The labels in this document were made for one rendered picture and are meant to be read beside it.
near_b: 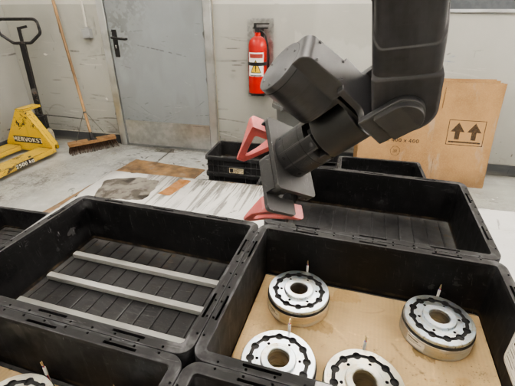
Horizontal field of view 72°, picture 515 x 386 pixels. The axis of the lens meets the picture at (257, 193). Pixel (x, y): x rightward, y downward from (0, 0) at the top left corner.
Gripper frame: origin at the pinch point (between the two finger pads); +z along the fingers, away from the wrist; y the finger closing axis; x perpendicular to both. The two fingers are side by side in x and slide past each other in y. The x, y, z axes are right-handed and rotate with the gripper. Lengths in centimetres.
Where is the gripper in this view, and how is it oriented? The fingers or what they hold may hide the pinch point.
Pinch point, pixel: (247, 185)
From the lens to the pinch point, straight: 50.8
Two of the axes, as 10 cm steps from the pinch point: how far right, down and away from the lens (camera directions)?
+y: 1.2, 9.0, -4.2
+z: -6.4, 4.0, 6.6
